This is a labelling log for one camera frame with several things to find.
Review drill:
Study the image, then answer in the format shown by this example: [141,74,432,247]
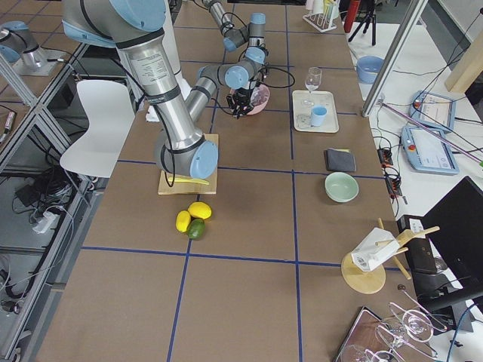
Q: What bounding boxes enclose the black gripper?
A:
[260,63,269,81]
[226,81,259,119]

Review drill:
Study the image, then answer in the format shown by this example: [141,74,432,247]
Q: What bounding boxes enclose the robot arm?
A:
[63,1,268,179]
[202,1,269,66]

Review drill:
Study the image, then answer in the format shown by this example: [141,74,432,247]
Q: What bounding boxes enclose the pink bowl of ice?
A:
[248,84,270,115]

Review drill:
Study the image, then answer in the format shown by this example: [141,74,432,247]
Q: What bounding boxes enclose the blue plastic cup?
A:
[310,105,328,127]

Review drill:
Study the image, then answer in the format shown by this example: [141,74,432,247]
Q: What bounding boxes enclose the clear wine glass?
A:
[302,67,321,106]

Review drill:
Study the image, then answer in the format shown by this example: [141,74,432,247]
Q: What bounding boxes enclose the cream bear tray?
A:
[292,90,339,133]

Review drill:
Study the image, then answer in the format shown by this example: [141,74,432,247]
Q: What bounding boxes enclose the yellow plastic knife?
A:
[168,177,210,186]

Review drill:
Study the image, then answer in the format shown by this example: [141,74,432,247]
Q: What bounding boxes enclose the wooden cutting board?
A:
[155,130,219,195]

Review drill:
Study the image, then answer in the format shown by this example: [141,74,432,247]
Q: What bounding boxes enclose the blue bowl with fork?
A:
[356,56,384,84]

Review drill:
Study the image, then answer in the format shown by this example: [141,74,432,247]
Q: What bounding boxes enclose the yellow lemon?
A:
[188,201,212,219]
[175,210,192,233]

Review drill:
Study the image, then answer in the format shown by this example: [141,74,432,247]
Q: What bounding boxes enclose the red cylinder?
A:
[343,0,360,33]

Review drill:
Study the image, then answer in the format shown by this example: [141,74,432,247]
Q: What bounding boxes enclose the black tripod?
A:
[348,0,377,46]

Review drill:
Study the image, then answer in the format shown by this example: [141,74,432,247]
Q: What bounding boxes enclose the green bowl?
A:
[325,172,359,203]

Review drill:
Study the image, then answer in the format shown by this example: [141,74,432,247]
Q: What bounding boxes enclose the green lime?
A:
[186,219,205,240]

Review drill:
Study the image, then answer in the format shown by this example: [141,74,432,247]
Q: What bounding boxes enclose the white chair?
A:
[60,80,135,178]

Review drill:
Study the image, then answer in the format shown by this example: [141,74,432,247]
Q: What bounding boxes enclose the teach pendant tablet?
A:
[409,91,456,133]
[401,126,460,175]

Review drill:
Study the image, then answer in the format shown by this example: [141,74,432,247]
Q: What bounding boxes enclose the wooden stand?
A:
[341,218,440,294]

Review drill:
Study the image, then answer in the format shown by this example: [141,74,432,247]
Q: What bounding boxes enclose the black monitor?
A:
[406,176,482,311]

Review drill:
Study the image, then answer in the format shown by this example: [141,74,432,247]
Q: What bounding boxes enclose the white wire cup rack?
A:
[303,0,340,33]

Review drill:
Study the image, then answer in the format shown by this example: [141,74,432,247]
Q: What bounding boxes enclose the aluminium frame post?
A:
[361,0,429,118]

